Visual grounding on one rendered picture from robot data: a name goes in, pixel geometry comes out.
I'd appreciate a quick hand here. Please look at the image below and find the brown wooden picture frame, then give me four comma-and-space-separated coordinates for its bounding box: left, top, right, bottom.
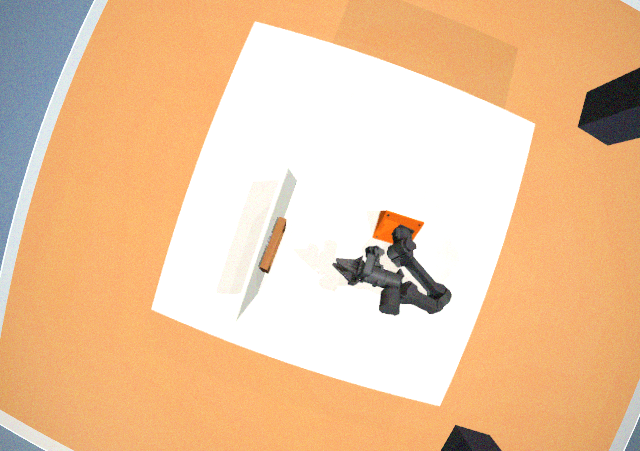
260, 217, 287, 274

